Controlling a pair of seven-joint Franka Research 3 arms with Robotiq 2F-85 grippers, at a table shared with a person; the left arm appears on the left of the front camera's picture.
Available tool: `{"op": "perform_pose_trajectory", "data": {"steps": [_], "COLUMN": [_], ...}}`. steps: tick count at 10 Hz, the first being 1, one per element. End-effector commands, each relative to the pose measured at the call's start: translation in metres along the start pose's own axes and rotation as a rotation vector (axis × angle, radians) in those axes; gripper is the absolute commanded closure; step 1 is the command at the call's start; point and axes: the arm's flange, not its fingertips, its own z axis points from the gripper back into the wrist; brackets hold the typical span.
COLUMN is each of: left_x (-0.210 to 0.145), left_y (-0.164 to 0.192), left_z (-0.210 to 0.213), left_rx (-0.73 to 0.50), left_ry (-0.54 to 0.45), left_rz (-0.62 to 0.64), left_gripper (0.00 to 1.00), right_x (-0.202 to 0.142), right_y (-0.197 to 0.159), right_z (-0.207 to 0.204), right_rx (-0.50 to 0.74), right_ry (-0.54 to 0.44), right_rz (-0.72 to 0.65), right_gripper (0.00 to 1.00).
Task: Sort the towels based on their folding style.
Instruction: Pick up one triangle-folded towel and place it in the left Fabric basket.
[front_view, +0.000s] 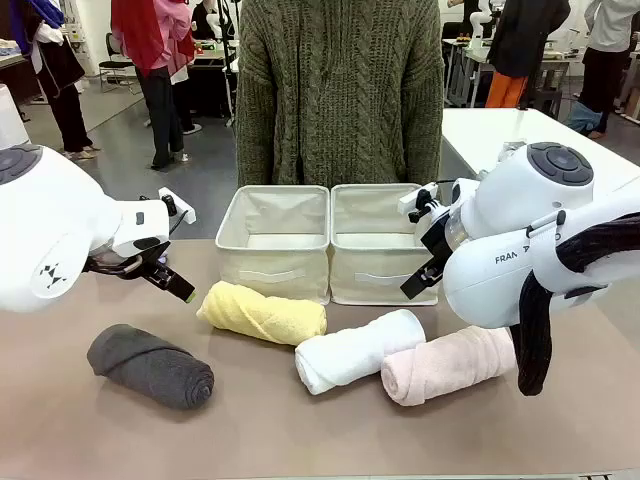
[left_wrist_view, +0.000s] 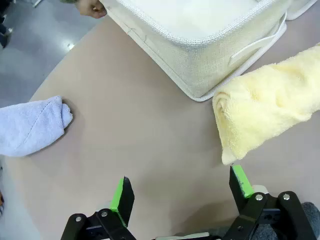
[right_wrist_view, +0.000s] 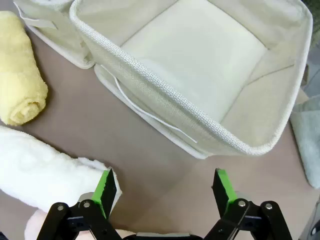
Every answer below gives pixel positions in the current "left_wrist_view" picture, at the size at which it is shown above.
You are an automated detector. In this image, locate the person's right hand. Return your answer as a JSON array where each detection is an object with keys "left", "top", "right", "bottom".
[{"left": 76, "top": 0, "right": 108, "bottom": 19}]

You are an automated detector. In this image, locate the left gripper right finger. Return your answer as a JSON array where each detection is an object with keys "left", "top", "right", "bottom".
[{"left": 221, "top": 164, "right": 318, "bottom": 240}]

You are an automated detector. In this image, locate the pale yellow towel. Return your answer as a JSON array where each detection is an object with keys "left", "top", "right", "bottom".
[{"left": 212, "top": 42, "right": 320, "bottom": 166}]

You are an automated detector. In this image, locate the light blue towel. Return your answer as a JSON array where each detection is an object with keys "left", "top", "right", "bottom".
[{"left": 0, "top": 95, "right": 74, "bottom": 157}]

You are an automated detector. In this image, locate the cream fabric storage box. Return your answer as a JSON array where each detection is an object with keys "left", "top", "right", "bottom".
[
  {"left": 99, "top": 0, "right": 292, "bottom": 103},
  {"left": 284, "top": 0, "right": 320, "bottom": 21}
]

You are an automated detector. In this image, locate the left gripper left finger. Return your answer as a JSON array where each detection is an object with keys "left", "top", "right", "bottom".
[{"left": 61, "top": 175, "right": 137, "bottom": 240}]

